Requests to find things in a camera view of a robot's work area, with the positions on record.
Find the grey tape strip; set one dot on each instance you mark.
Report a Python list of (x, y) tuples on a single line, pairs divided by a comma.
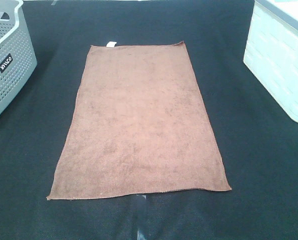
[(141, 216)]

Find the white woven basket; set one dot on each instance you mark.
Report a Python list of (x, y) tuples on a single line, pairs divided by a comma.
[(271, 51)]

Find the brown towel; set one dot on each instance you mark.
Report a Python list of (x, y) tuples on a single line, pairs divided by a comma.
[(139, 126)]

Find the grey perforated basket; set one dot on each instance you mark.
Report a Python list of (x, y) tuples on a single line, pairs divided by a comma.
[(17, 55)]

